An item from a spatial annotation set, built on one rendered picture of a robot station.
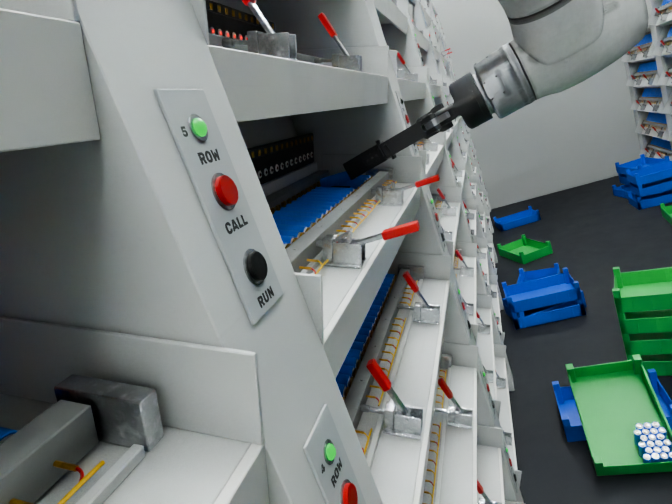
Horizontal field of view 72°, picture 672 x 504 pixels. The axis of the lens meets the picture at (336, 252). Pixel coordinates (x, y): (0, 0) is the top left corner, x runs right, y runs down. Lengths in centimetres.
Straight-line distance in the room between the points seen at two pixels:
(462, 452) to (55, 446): 66
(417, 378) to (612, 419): 105
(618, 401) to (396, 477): 121
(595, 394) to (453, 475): 94
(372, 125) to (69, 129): 72
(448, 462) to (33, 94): 72
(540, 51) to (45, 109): 60
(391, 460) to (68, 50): 43
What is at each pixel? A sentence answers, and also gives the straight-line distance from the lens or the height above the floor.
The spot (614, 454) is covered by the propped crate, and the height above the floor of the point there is 3.
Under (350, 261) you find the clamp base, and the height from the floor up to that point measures 95.
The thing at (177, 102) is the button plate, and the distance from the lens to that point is 25.
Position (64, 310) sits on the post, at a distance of 27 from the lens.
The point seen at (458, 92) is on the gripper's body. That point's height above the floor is 107.
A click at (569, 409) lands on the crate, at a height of 0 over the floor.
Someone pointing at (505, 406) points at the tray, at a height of 15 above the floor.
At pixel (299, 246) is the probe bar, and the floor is 98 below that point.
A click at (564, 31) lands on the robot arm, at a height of 109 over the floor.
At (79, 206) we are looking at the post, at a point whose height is 107.
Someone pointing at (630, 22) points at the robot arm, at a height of 107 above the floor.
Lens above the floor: 106
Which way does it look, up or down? 13 degrees down
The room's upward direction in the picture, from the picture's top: 20 degrees counter-clockwise
